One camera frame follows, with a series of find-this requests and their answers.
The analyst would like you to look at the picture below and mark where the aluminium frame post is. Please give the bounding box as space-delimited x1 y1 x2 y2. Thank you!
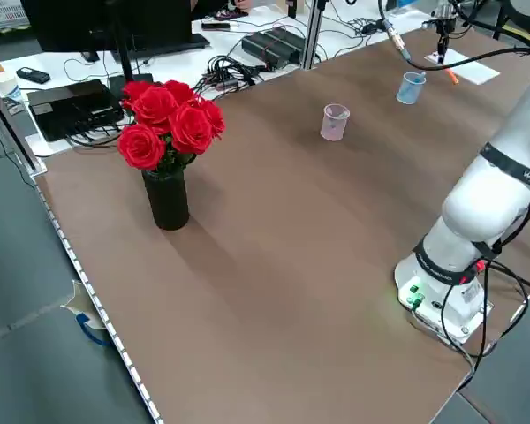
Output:
300 0 328 72

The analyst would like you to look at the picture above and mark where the translucent pink cup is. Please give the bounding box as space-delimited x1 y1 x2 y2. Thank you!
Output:
320 103 352 142

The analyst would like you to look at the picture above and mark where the white clipboard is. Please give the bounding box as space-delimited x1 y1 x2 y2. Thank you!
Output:
424 47 502 87

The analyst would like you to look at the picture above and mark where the black vase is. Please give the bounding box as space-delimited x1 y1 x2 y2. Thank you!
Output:
140 169 191 231

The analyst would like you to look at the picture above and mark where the black monitor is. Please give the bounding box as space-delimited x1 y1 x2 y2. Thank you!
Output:
20 0 193 55

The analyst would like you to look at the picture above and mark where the aluminium corner frame rail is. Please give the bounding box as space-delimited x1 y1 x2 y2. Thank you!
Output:
0 72 48 178

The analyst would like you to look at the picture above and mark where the white side table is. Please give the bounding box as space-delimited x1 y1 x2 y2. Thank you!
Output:
0 0 441 158

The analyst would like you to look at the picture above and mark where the black finned electronics box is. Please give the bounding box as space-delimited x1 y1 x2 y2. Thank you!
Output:
241 26 309 71

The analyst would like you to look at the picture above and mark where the white plastic basket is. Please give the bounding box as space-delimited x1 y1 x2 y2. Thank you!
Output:
0 0 30 23

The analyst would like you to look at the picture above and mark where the white and blue bag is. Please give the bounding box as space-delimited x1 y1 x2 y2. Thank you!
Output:
60 279 114 348

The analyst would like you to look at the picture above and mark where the black rectangular gadget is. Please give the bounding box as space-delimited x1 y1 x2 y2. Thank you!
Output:
201 20 240 32

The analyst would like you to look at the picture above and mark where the brown cardboard box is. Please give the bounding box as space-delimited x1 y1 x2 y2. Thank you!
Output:
276 0 305 19

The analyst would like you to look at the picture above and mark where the black cable bundle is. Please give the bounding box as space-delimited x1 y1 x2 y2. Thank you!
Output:
193 53 270 94

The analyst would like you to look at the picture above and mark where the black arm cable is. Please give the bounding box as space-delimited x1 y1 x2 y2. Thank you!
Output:
376 0 530 261

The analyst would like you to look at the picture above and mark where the black keyboard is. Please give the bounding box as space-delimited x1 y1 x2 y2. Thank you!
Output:
110 33 211 62

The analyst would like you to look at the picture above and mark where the black base cable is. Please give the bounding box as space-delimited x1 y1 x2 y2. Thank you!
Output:
439 258 530 370

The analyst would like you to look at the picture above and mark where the black monitor stand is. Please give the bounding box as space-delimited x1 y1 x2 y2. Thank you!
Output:
108 0 155 92

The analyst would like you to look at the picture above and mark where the black remote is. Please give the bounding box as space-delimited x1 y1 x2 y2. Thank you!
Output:
15 65 52 85

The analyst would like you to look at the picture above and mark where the translucent blue cup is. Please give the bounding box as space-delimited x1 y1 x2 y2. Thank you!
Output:
396 72 428 106

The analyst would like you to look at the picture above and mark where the red rose bouquet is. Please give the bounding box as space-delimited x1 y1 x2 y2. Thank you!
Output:
116 79 227 178

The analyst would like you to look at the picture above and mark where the white paper cup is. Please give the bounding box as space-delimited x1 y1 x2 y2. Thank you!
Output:
0 71 24 103

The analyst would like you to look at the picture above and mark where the black flat electronics box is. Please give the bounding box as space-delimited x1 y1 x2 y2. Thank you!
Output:
27 79 125 143

